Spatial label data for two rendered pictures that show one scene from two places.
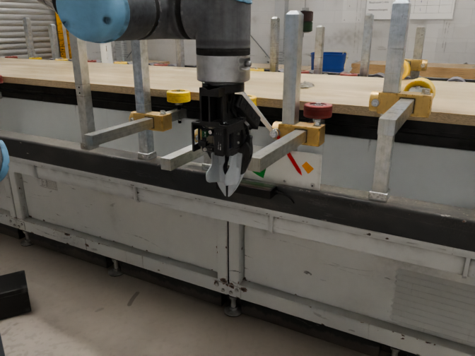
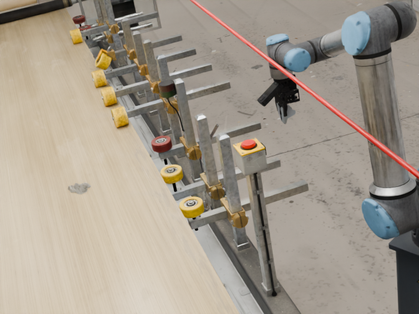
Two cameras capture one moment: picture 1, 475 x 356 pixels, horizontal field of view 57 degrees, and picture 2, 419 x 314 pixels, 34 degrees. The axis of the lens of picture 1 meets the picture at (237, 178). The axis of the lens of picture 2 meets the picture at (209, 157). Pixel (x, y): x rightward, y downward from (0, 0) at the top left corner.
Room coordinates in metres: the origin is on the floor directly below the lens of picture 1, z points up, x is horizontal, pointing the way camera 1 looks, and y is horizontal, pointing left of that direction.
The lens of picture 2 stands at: (2.67, 1.70, 2.13)
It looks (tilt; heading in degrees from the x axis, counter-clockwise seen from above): 29 degrees down; 229
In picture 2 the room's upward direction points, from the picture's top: 11 degrees counter-clockwise
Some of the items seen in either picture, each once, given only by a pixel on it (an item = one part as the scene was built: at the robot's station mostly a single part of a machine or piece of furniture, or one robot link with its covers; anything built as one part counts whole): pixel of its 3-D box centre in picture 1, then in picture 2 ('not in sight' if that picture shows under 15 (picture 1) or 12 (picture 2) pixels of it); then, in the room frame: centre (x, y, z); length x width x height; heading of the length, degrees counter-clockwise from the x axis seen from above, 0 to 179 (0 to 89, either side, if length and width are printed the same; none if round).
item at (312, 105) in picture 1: (317, 122); (163, 151); (1.22, -0.23, 0.85); 0.08 x 0.08 x 0.11
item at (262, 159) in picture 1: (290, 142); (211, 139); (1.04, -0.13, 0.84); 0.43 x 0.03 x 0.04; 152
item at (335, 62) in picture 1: (327, 75); not in sight; (6.92, -1.41, 0.36); 0.59 x 0.57 x 0.73; 149
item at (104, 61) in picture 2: not in sight; (103, 60); (0.79, -1.13, 0.93); 0.09 x 0.08 x 0.09; 152
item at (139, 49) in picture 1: (143, 97); (233, 197); (1.38, 0.30, 0.90); 0.03 x 0.03 x 0.48; 62
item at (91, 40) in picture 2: not in sight; (118, 33); (0.25, -1.69, 0.81); 0.43 x 0.03 x 0.04; 152
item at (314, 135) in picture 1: (297, 132); (189, 147); (1.14, -0.16, 0.85); 0.13 x 0.06 x 0.05; 62
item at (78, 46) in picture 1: (82, 84); (262, 232); (1.50, 0.53, 0.93); 0.05 x 0.05 x 0.45; 62
